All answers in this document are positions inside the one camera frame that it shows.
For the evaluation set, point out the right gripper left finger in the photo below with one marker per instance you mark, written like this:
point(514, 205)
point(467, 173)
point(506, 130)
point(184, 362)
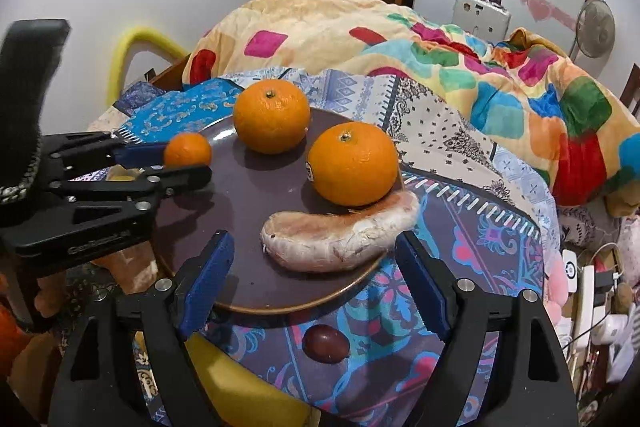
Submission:
point(98, 382)

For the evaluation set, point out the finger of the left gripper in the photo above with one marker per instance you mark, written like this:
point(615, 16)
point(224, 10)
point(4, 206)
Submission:
point(95, 150)
point(150, 184)

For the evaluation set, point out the small mandarin orange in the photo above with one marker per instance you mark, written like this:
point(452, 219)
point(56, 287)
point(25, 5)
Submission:
point(187, 149)

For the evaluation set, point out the large orange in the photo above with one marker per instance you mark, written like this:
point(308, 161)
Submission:
point(353, 164)
point(271, 116)

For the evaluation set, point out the small peeled pomelo segment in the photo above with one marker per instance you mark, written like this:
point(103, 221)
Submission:
point(303, 242)

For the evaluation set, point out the large peeled pomelo segment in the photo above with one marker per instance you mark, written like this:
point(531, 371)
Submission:
point(134, 268)

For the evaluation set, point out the banana half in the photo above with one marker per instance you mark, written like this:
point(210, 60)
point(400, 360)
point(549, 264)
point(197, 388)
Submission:
point(240, 397)

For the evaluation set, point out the person left hand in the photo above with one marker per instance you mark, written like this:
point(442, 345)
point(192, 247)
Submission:
point(48, 296)

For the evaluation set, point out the yellow foam tube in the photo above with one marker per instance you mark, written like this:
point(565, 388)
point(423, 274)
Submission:
point(132, 42)

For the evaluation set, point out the pink plush toy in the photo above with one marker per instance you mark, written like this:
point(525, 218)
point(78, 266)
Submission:
point(555, 287)

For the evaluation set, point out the blue patterned bed sheet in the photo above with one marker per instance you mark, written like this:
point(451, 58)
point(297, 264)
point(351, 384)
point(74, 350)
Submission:
point(370, 355)

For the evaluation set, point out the dark purple plate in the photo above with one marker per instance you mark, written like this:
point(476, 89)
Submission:
point(246, 189)

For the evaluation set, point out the colourful patchwork duvet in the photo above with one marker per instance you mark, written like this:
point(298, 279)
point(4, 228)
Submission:
point(523, 93)

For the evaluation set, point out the wooden headboard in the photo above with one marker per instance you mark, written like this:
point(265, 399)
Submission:
point(631, 93)

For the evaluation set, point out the standing electric fan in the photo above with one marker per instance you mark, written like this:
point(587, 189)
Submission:
point(594, 30)

